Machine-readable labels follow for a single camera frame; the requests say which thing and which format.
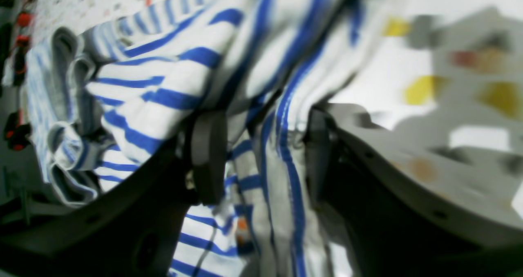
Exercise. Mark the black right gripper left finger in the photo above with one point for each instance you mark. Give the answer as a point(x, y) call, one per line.
point(205, 155)

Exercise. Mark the blue white striped t-shirt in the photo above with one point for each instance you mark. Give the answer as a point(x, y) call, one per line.
point(103, 102)

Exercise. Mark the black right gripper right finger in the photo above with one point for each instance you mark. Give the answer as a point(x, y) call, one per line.
point(322, 156)

